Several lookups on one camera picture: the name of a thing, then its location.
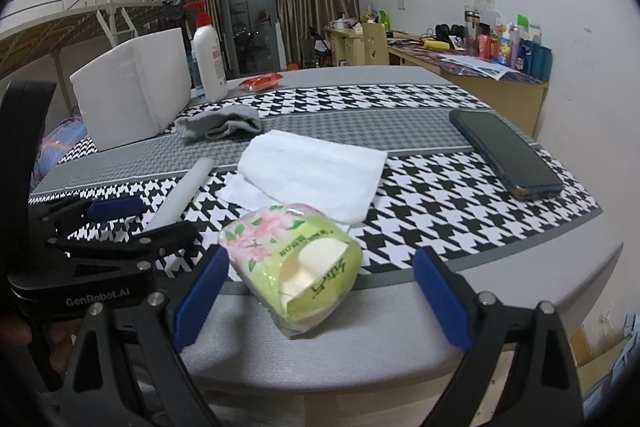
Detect white cloth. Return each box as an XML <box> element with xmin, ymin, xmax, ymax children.
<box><xmin>217</xmin><ymin>129</ymin><xmax>388</xmax><ymax>230</ymax></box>

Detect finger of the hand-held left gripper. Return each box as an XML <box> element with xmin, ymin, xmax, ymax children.
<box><xmin>47</xmin><ymin>220</ymin><xmax>199</xmax><ymax>265</ymax></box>
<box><xmin>30</xmin><ymin>196</ymin><xmax>147</xmax><ymax>230</ymax></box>

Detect black folding chair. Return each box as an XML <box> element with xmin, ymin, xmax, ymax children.
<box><xmin>305</xmin><ymin>27</ymin><xmax>333</xmax><ymax>68</ymax></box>

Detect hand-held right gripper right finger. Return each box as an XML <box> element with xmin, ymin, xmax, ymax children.
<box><xmin>412</xmin><ymin>246</ymin><xmax>586</xmax><ymax>427</ymax></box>

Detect white lotion pump bottle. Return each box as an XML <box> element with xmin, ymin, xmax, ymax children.
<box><xmin>183</xmin><ymin>0</ymin><xmax>229</xmax><ymax>104</ymax></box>

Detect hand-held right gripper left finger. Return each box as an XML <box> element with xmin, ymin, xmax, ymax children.
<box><xmin>60</xmin><ymin>244</ymin><xmax>231</xmax><ymax>427</ymax></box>

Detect grey houndstooth tablecloth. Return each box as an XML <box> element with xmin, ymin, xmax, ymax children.
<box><xmin>27</xmin><ymin>66</ymin><xmax>626</xmax><ymax>395</ymax></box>

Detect white foam box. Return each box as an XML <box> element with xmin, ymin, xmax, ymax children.
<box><xmin>69</xmin><ymin>27</ymin><xmax>193</xmax><ymax>152</ymax></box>

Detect clear blue spray bottle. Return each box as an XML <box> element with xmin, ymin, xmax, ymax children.
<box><xmin>187</xmin><ymin>52</ymin><xmax>206</xmax><ymax>100</ymax></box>

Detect grey sock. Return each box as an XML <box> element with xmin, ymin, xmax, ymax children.
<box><xmin>174</xmin><ymin>104</ymin><xmax>263</xmax><ymax>144</ymax></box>

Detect wooden desk with patterned cover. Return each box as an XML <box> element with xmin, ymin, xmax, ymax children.
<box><xmin>387</xmin><ymin>39</ymin><xmax>550</xmax><ymax>140</ymax></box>

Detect hanging dark clothes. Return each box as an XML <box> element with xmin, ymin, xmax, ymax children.
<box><xmin>160</xmin><ymin>0</ymin><xmax>201</xmax><ymax>25</ymax></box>

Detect glass balcony door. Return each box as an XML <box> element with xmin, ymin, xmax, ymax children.
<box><xmin>212</xmin><ymin>0</ymin><xmax>288</xmax><ymax>75</ymax></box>

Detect row of toiletry bottles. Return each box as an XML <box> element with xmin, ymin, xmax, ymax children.
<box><xmin>462</xmin><ymin>7</ymin><xmax>553</xmax><ymax>82</ymax></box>

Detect metal bunk bed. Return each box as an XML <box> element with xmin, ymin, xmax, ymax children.
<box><xmin>0</xmin><ymin>0</ymin><xmax>201</xmax><ymax>118</ymax></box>

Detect printed paper sheets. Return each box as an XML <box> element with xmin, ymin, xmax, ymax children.
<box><xmin>440</xmin><ymin>53</ymin><xmax>523</xmax><ymax>80</ymax></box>

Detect black smartphone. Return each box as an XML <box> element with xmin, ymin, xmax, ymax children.
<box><xmin>448</xmin><ymin>109</ymin><xmax>565</xmax><ymax>201</ymax></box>

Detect red snack packet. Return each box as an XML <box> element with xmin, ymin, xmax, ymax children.
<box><xmin>238</xmin><ymin>73</ymin><xmax>282</xmax><ymax>94</ymax></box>

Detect wooden chair with cut-out face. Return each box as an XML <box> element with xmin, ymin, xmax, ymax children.
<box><xmin>361</xmin><ymin>23</ymin><xmax>390</xmax><ymax>66</ymax></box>

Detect green floral tissue pack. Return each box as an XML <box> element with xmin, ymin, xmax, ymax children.
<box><xmin>218</xmin><ymin>203</ymin><xmax>362</xmax><ymax>340</ymax></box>

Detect plain wooden desk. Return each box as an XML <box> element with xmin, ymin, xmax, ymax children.
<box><xmin>324</xmin><ymin>26</ymin><xmax>366</xmax><ymax>66</ymax></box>

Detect blue star-print quilt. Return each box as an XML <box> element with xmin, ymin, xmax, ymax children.
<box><xmin>30</xmin><ymin>117</ymin><xmax>91</xmax><ymax>192</ymax></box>

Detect person's left hand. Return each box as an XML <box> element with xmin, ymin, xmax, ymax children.
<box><xmin>52</xmin><ymin>326</ymin><xmax>81</xmax><ymax>370</ymax></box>

